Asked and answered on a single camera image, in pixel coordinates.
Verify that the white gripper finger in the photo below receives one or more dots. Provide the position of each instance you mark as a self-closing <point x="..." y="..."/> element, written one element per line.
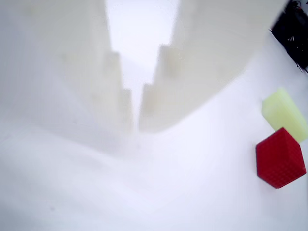
<point x="72" y="60"/>
<point x="204" y="48"/>

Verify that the pale yellow sponge block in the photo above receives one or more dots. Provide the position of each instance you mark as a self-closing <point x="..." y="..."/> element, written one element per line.
<point x="284" y="113"/>

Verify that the red studded cube block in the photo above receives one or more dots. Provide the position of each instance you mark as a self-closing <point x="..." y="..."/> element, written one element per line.
<point x="280" y="158"/>

